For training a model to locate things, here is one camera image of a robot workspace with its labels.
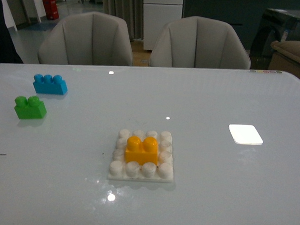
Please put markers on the beige armchair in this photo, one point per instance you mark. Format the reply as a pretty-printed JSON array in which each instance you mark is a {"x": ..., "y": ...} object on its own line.
[
  {"x": 197, "y": 42},
  {"x": 91, "y": 38}
]

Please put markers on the dark grey counter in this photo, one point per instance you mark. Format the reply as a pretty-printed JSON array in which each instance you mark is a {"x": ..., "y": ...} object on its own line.
[{"x": 243, "y": 15}]

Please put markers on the yellow two-stud block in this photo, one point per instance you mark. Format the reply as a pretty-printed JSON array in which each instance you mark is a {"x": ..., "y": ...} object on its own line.
[{"x": 141, "y": 151}]

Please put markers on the white cabinet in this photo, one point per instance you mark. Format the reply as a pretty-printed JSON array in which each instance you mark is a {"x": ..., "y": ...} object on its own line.
[{"x": 156, "y": 13}]

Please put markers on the brown cushioned seat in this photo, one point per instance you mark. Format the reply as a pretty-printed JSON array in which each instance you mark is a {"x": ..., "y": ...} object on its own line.
[{"x": 286, "y": 57}]

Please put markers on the grey curtain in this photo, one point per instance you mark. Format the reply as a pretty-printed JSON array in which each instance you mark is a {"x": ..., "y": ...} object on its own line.
[{"x": 129, "y": 10}]

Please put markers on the white studded base plate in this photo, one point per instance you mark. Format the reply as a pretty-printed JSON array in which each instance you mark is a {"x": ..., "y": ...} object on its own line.
[{"x": 163, "y": 172}]

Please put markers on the right beige armchair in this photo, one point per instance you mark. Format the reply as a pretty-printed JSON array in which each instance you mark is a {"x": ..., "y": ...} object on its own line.
[{"x": 197, "y": 42}]

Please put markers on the blue three-stud block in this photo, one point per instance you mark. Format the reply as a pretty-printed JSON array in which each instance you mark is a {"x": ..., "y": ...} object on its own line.
[{"x": 48, "y": 84}]

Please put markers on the person in dark clothes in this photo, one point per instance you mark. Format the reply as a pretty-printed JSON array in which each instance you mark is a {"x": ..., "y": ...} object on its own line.
[{"x": 8, "y": 52}]

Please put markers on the black machine box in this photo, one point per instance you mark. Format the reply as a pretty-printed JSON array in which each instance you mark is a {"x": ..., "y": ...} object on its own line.
[{"x": 275, "y": 25}]

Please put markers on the green two-stud block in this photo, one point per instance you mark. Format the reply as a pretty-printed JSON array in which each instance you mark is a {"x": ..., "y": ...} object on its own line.
[{"x": 31, "y": 108}]

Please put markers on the left beige armchair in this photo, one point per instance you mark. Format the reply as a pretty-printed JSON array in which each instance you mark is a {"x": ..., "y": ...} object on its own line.
[{"x": 91, "y": 38}]

